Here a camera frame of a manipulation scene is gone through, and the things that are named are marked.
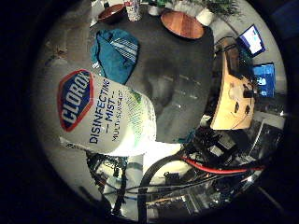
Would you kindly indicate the white Clorox spray bottle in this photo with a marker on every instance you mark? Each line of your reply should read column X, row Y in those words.
column 102, row 115

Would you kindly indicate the white plant pot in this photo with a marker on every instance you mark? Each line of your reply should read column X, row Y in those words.
column 205, row 16

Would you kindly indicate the printed drink can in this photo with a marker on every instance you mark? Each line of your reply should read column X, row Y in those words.
column 133, row 9

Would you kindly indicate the light wooden desk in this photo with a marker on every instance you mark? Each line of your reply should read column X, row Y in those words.
column 233, row 102

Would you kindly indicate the green potted plant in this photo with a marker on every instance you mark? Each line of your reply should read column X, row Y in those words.
column 219, row 5

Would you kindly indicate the small white cup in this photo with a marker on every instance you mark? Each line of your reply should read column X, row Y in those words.
column 154, row 10

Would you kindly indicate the brown wooden bowl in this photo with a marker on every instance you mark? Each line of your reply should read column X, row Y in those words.
column 110, row 13

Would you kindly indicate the round wooden board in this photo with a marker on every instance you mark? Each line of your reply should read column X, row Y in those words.
column 182, row 25

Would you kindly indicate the teal striped cloth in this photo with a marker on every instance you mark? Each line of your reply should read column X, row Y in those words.
column 113, row 54

